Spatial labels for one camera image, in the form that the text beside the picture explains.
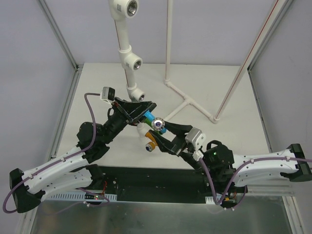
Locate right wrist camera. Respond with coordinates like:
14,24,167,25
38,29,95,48
185,127,206,161

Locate right aluminium frame post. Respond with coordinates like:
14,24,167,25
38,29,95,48
247,0,293,72

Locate green water faucet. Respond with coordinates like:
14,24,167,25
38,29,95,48
144,118,152,127

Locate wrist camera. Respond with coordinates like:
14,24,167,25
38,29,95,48
100,87,116,103
185,127,206,161

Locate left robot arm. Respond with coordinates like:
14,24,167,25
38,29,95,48
8,97,157,214

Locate blue water faucet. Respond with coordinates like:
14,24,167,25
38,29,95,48
146,111,166,134

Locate white PVC pipe stand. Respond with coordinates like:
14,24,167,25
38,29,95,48
107,0,283,140

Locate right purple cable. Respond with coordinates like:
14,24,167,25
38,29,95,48
198,157,312,206

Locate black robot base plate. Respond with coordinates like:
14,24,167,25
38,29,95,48
87,164,212,204

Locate orange water faucet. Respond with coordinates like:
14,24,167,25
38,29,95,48
144,131,158,152

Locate right white cable duct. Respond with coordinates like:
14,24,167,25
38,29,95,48
205,196,222,205

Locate left aluminium frame post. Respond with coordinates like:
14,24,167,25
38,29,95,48
37,0,79,71

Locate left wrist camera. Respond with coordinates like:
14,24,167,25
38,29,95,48
100,87,116,103

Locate white cable duct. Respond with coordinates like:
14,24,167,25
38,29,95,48
48,192,117,202
205,196,222,205

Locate aluminium frame post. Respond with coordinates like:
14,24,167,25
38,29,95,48
247,0,293,72
37,0,79,71

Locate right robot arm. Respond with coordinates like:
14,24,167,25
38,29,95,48
149,118,312,192

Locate left white cable duct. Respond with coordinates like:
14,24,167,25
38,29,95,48
48,192,117,202

